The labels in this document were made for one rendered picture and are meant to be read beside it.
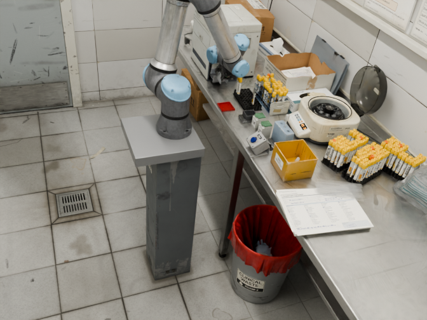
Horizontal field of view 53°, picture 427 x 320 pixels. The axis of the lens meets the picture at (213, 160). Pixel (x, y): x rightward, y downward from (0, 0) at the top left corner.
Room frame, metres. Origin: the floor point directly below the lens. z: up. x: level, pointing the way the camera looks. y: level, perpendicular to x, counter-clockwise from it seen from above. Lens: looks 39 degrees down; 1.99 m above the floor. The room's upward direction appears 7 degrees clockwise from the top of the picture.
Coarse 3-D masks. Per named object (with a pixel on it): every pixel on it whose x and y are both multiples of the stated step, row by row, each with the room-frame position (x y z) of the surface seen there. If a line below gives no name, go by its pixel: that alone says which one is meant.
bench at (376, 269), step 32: (192, 64) 2.18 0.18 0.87; (256, 64) 2.28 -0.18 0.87; (224, 96) 1.89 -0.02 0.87; (224, 128) 2.47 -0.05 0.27; (256, 160) 1.40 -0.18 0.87; (320, 160) 1.46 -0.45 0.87; (256, 192) 1.89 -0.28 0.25; (384, 192) 1.30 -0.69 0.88; (224, 224) 1.58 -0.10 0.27; (288, 224) 1.09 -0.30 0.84; (384, 224) 1.12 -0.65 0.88; (416, 224) 1.14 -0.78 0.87; (224, 256) 1.57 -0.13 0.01; (320, 256) 0.94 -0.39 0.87; (352, 256) 0.95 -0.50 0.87; (384, 256) 0.97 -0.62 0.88; (416, 256) 0.99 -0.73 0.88; (320, 288) 1.25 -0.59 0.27; (352, 288) 0.82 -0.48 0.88; (384, 288) 0.84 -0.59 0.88; (416, 288) 0.86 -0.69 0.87
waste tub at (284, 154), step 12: (276, 144) 1.41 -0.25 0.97; (288, 144) 1.43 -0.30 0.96; (300, 144) 1.45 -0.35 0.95; (276, 156) 1.37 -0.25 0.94; (288, 156) 1.43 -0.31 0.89; (300, 156) 1.44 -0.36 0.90; (312, 156) 1.37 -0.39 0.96; (276, 168) 1.35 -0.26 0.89; (288, 168) 1.29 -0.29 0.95; (300, 168) 1.31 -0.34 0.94; (312, 168) 1.33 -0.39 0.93; (288, 180) 1.30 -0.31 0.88
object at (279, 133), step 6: (282, 120) 1.58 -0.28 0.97; (276, 126) 1.54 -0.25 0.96; (282, 126) 1.53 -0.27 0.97; (276, 132) 1.53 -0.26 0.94; (282, 132) 1.50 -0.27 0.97; (288, 132) 1.49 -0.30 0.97; (270, 138) 1.56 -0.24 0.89; (276, 138) 1.52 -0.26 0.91; (282, 138) 1.49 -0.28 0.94; (288, 138) 1.48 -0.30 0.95
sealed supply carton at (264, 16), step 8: (232, 0) 2.77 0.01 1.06; (240, 0) 2.78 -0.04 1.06; (248, 0) 2.81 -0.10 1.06; (256, 0) 2.83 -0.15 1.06; (248, 8) 2.65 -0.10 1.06; (256, 8) 2.68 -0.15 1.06; (264, 8) 2.70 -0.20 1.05; (256, 16) 2.54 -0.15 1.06; (264, 16) 2.57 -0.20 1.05; (272, 16) 2.59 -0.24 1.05; (264, 24) 2.55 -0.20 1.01; (272, 24) 2.57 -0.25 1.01; (264, 32) 2.56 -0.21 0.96; (264, 40) 2.56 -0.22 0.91
